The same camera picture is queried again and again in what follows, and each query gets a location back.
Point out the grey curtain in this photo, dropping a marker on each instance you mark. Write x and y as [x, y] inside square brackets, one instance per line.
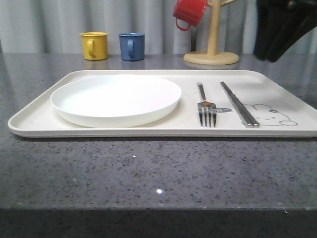
[54, 26]

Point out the cream bunny serving tray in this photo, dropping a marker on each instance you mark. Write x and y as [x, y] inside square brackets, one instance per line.
[279, 112]

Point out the red enamel mug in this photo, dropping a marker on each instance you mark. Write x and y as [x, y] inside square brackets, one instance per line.
[190, 11]

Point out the silver metal fork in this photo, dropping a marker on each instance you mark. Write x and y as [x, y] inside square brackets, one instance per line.
[206, 109]

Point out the white round plate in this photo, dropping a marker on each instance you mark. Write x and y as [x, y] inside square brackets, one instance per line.
[123, 100]

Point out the yellow enamel mug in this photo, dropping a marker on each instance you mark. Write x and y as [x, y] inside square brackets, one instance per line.
[95, 45]

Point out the silver chopstick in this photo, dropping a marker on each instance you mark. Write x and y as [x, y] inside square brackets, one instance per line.
[237, 106]
[255, 122]

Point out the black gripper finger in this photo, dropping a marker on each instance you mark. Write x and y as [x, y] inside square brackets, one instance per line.
[302, 19]
[272, 16]

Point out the wooden mug tree stand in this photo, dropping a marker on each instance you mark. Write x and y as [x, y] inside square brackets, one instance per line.
[213, 56]

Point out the blue enamel mug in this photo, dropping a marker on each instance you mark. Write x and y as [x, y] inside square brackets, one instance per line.
[132, 46]

